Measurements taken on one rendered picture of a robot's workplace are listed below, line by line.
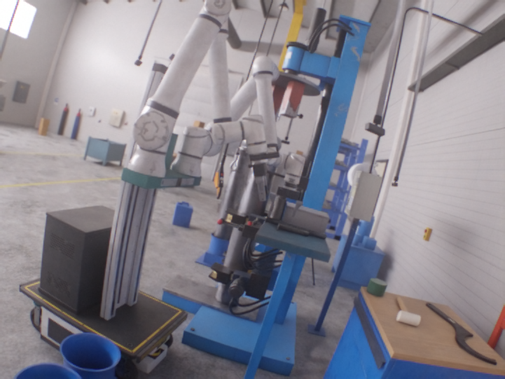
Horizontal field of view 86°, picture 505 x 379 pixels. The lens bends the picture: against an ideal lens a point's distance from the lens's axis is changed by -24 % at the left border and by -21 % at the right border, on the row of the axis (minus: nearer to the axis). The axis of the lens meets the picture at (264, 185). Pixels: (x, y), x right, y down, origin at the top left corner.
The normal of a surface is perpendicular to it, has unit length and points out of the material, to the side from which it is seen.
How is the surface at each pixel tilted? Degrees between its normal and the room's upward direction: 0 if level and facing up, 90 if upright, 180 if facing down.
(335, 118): 90
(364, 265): 90
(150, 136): 100
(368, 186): 90
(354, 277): 90
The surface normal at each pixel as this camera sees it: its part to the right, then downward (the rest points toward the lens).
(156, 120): 0.20, 0.21
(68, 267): -0.19, 0.03
